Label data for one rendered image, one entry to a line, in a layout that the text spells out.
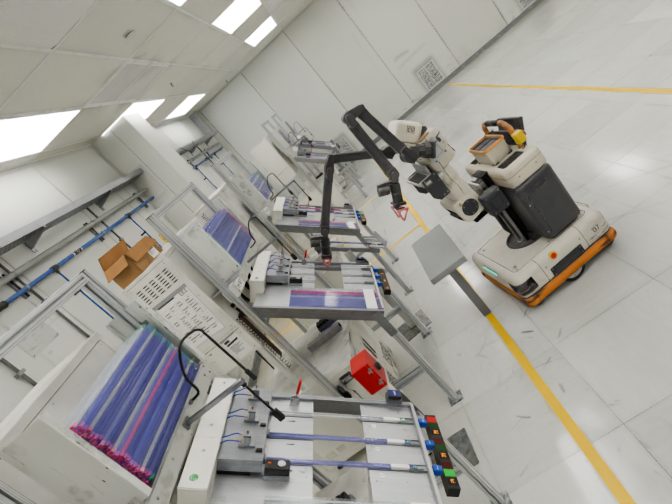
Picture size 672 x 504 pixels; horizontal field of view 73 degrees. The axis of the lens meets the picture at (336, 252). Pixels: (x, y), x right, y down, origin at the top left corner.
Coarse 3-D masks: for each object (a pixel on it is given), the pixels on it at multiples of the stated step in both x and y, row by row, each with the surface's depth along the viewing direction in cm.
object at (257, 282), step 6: (264, 252) 302; (270, 252) 303; (258, 258) 292; (264, 258) 292; (258, 264) 282; (264, 264) 283; (258, 270) 274; (264, 270) 274; (252, 276) 265; (258, 276) 265; (264, 276) 266; (252, 282) 260; (258, 282) 260; (264, 282) 265; (252, 288) 261; (258, 288) 261; (264, 288) 268; (252, 294) 263; (252, 300) 264
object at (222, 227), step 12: (216, 216) 279; (228, 216) 287; (204, 228) 260; (216, 228) 259; (228, 228) 274; (240, 228) 291; (216, 240) 248; (228, 240) 262; (240, 240) 277; (228, 252) 251; (240, 252) 265; (240, 264) 253
